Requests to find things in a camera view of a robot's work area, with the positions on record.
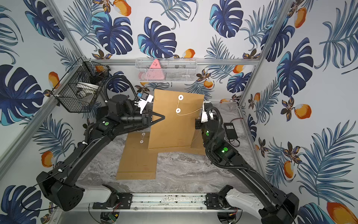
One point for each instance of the white items in black basket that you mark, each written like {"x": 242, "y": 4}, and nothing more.
{"x": 85, "y": 89}

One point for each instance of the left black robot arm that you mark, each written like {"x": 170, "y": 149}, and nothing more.
{"x": 63, "y": 177}

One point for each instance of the black power adapter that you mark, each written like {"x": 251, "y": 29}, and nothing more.
{"x": 230, "y": 131}

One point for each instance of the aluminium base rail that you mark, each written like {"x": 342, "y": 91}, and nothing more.
{"x": 173, "y": 201}

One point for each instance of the pink triangular object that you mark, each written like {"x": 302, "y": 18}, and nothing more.
{"x": 154, "y": 73}

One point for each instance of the black plastic tool case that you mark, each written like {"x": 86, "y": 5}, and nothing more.
{"x": 109, "y": 118}

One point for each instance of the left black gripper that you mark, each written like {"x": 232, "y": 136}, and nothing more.
{"x": 149, "y": 119}

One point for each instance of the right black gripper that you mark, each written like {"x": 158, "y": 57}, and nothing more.
{"x": 199, "y": 124}

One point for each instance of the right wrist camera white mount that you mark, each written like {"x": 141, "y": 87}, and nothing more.
{"x": 206, "y": 115}

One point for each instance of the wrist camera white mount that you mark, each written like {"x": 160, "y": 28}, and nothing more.
{"x": 144, "y": 99}
{"x": 206, "y": 115}

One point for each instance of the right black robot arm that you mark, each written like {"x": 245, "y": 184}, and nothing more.
{"x": 223, "y": 155}

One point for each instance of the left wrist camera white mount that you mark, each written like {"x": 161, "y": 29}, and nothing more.
{"x": 144, "y": 99}

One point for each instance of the white mesh wall basket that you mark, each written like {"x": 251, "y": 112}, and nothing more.
{"x": 175, "y": 69}

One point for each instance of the black wire basket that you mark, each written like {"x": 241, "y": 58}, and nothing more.
{"x": 85, "y": 71}

